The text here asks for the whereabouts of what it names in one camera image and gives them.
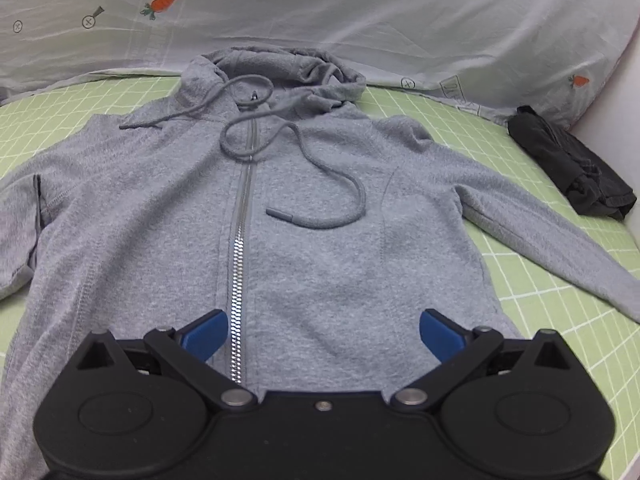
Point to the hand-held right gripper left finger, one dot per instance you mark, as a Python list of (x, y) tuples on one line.
[(205, 335)]

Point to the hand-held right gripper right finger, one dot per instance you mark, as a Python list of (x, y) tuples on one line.
[(440, 335)]

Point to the grey zip hoodie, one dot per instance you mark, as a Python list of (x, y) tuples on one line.
[(310, 260)]

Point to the black folded garment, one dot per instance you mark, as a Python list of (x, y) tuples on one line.
[(565, 160)]

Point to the pale printed quilt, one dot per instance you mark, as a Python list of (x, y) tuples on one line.
[(350, 5)]

